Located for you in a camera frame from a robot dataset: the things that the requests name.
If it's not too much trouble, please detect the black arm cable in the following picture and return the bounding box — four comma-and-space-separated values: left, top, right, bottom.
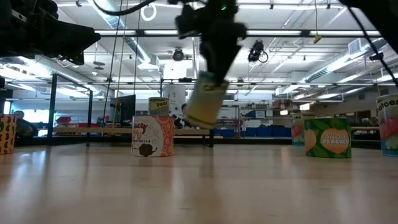
91, 0, 159, 17
346, 6, 398, 90

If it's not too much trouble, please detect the green blue peas can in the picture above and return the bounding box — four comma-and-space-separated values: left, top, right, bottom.
185, 70, 230, 130
147, 96, 170, 118

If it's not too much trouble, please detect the black overhead camera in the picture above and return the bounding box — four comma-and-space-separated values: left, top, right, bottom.
248, 39, 269, 64

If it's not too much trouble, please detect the green sliced peaches can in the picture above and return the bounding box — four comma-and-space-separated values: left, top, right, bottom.
303, 117, 353, 159

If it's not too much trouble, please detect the red tomatoes can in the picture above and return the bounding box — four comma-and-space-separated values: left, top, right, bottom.
291, 113, 317, 146
376, 94, 398, 157

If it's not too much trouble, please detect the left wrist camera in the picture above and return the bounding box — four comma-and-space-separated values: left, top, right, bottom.
9, 7, 29, 24

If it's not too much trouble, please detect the round black ceiling device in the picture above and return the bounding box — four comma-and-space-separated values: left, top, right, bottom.
172, 48, 185, 62

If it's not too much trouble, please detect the white orange meatballs can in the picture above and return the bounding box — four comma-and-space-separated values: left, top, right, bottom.
131, 115, 175, 158

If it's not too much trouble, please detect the orange beans can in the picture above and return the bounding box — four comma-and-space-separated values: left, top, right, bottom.
0, 113, 18, 156

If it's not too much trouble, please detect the black hanging cable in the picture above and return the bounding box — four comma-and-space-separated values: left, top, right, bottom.
101, 0, 124, 127

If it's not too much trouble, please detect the white column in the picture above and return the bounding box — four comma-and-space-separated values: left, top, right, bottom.
167, 84, 189, 118

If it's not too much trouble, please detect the yellow hanging tag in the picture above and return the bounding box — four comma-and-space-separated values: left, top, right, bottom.
313, 0, 323, 45

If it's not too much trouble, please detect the wooden workbench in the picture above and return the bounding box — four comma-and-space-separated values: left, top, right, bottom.
350, 126, 381, 132

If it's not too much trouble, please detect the blue storage bin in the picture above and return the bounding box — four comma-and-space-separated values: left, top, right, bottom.
243, 126, 258, 138
213, 128, 236, 138
257, 124, 292, 138

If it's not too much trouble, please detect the person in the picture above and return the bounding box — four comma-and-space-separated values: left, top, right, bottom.
14, 110, 39, 138
172, 103, 196, 129

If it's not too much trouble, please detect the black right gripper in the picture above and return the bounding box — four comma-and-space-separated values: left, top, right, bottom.
175, 0, 249, 87

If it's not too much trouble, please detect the white cable loop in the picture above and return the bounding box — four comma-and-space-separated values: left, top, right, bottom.
140, 2, 157, 22

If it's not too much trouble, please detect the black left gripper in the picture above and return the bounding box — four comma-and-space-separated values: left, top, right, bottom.
0, 0, 101, 66

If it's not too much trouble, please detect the black overhead light bar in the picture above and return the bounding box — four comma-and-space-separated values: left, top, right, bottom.
93, 29, 382, 39

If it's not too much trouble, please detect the beige hanging rope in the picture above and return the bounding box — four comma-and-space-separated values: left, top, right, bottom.
111, 0, 129, 127

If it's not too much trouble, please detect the black monitor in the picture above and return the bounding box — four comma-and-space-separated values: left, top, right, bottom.
109, 94, 137, 124

